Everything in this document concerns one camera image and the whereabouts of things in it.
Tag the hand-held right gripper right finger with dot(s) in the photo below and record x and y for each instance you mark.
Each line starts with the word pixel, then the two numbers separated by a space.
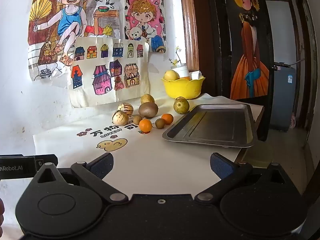
pixel 220 165

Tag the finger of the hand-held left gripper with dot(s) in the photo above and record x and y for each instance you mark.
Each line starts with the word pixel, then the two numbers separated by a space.
pixel 47 158

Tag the colourful houses drawing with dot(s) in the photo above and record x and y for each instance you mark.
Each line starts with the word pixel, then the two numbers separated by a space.
pixel 107 75

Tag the yellow plastic bowl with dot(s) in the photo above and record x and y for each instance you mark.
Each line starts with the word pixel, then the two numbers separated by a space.
pixel 183 88

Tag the yellow-brown round fruit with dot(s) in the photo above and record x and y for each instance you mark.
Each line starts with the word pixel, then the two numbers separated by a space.
pixel 147 98

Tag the brown wooden door trim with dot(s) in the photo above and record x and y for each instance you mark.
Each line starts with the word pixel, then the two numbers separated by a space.
pixel 187 30

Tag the brown inner doorway frame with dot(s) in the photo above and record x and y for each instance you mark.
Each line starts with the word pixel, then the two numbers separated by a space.
pixel 296 55

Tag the small brown kiwi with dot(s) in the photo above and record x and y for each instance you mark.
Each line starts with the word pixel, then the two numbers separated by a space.
pixel 160 123
pixel 137 120

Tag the person's left hand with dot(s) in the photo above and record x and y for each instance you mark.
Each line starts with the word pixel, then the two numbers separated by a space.
pixel 1 212

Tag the small pink object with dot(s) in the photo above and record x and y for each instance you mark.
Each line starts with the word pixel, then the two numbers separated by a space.
pixel 292 121

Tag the metal tray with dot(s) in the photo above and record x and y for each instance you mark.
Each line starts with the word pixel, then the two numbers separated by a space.
pixel 212 127

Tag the boy with fan drawing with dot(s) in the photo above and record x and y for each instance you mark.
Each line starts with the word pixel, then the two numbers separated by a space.
pixel 67 17

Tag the girl with teddy drawing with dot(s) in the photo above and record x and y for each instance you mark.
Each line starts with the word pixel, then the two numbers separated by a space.
pixel 143 17

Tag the girl in orange dress painting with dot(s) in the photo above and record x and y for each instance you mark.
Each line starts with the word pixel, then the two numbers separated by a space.
pixel 250 75

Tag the white cup with flower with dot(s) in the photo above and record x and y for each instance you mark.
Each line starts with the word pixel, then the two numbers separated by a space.
pixel 181 70

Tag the striped pepino melon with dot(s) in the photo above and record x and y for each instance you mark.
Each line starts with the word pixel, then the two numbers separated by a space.
pixel 125 108
pixel 120 118

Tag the dark wooden door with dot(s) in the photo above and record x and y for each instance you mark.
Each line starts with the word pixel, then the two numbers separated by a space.
pixel 265 120

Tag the pale yellow fruit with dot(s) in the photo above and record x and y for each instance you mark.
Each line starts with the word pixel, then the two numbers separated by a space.
pixel 171 75

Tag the white paper roll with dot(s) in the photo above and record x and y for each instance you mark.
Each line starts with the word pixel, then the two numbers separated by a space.
pixel 196 75

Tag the green-yellow round fruit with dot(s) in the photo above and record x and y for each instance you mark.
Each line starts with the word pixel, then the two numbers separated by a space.
pixel 181 105

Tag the printed white table mat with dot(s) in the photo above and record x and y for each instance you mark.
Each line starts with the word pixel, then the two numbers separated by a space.
pixel 150 160

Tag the small orange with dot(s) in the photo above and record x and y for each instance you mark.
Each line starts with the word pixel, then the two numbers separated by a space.
pixel 145 125
pixel 167 119

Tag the large brown kiwi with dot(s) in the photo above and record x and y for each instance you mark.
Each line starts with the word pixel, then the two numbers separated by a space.
pixel 148 110

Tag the grey appliance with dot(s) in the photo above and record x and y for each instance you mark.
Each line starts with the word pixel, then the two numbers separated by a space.
pixel 282 100

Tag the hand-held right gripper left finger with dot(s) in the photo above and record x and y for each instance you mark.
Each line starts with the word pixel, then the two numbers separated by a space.
pixel 102 164

